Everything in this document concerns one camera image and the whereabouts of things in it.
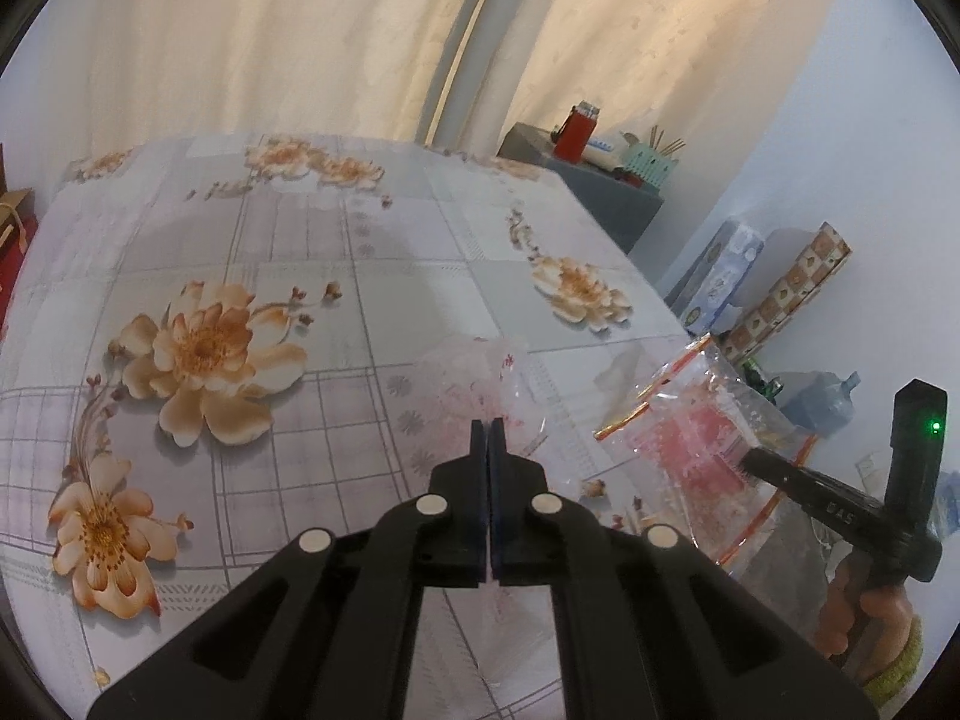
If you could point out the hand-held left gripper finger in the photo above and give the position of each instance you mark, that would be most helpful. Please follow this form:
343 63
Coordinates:
496 510
480 510

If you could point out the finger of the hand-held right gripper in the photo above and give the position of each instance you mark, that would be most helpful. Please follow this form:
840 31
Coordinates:
817 491

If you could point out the small clear red-printed plastic bag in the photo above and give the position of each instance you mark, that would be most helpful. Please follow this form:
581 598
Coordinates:
480 382

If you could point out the large clear red-edged plastic bag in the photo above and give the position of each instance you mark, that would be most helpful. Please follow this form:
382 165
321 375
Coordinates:
675 427

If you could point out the person's right forearm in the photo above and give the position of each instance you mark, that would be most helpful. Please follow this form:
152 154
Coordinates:
904 660

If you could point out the person's right hand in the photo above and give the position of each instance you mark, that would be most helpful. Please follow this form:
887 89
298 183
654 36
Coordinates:
885 630

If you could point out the blue water jug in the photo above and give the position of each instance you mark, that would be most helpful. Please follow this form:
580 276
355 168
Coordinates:
821 405

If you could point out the green bottle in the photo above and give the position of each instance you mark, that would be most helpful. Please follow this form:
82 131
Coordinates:
763 382

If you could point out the brown checked box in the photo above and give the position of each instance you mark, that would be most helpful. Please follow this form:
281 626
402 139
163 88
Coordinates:
787 292

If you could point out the blue and white patterned box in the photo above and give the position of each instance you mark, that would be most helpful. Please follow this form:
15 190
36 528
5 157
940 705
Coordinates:
724 270

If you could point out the grey cabinet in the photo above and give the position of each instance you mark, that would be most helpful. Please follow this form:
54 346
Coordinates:
615 202

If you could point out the teal utensil holder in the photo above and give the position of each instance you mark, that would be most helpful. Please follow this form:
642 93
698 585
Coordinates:
651 165

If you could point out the white container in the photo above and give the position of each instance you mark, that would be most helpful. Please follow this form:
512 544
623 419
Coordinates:
602 154

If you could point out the red thermos bottle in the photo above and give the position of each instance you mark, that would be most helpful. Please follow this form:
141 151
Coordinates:
574 136

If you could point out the red bag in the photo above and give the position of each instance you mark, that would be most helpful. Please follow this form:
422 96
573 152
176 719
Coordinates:
11 270

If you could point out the brown paper bag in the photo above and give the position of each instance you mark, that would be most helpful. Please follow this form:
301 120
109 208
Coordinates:
13 214

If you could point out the white wall socket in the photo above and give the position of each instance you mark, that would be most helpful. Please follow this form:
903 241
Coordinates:
870 467

